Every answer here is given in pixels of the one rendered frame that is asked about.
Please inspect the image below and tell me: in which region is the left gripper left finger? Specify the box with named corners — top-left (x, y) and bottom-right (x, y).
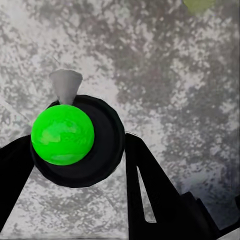
top-left (0, 135), bottom-right (35, 233)

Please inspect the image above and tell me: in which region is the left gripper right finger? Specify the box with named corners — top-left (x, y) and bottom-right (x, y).
top-left (124, 133), bottom-right (210, 240)

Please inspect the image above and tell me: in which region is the insectifuge atomizer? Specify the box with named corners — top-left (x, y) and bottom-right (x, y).
top-left (30, 69), bottom-right (126, 188)

